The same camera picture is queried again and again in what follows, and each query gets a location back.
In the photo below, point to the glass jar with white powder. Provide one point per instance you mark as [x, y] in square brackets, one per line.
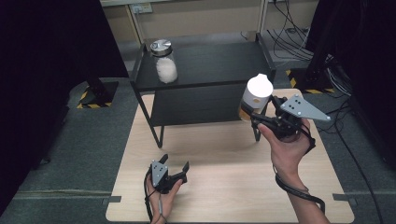
[166, 71]

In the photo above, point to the person's left hand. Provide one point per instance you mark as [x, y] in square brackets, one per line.
[165, 203]

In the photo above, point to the stand base with hazard tape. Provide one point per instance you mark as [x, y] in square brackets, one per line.
[306, 79]
[99, 93]

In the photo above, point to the black curtain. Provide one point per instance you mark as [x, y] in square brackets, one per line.
[367, 46]
[46, 62]

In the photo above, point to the black metal shelf rack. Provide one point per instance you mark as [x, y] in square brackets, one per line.
[211, 62]

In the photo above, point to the white wall socket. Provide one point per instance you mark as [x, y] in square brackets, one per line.
[141, 8]

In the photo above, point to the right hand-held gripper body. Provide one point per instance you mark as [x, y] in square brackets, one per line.
[299, 109]

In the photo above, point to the gray tape strip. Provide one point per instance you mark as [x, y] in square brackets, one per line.
[114, 199]
[341, 197]

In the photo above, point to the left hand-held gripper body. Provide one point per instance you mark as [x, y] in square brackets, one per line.
[159, 174]

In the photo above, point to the person's right hand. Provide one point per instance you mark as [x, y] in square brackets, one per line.
[288, 155]

